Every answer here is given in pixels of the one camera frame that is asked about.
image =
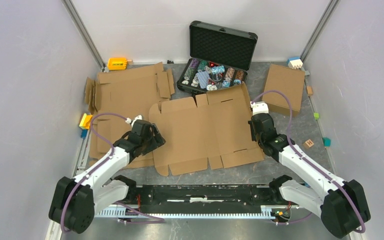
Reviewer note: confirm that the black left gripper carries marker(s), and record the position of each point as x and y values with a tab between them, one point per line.
157	140

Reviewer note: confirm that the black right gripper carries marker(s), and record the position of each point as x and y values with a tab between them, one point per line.
253	135

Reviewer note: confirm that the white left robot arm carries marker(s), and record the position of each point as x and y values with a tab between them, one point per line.
76	200

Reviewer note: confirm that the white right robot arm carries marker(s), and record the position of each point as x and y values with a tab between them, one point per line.
341	205

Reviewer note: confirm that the folded brown cardboard box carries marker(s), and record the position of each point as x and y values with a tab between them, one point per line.
288	81

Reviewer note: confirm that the wooden letter H cube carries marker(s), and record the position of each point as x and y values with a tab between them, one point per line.
308	144

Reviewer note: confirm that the green small cube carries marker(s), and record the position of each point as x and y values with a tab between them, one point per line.
316	116

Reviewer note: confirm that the small wooden cube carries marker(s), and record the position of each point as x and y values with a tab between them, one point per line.
309	91

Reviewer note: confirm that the stack of flat cardboard sheets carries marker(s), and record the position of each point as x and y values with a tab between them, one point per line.
126	93

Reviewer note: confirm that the teal small cube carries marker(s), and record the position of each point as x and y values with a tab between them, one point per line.
326	142

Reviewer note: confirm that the blue white toy block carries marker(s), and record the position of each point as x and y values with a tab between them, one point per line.
295	63

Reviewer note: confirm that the yellow orange toy block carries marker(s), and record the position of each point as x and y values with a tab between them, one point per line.
85	121

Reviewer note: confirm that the blue playing card deck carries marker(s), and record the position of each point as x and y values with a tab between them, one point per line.
203	79

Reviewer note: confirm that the black poker chip case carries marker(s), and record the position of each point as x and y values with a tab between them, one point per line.
225	53

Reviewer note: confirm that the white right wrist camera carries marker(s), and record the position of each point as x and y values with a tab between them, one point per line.
259	108

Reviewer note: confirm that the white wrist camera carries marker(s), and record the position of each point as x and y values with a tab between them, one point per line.
259	108
137	118

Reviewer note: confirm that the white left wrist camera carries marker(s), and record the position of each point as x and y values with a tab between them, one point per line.
137	118

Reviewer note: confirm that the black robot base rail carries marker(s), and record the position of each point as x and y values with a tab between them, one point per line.
203	199

